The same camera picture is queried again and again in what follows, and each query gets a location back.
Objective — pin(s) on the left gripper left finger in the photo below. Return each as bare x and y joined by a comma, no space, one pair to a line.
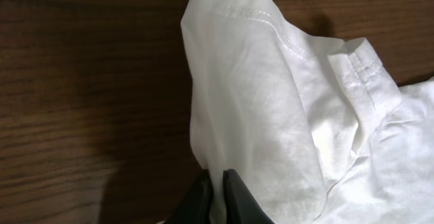
195,206

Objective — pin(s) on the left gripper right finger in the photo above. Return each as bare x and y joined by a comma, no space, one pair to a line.
241,207

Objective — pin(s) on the white printed t-shirt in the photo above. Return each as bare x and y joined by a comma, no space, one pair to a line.
315,126

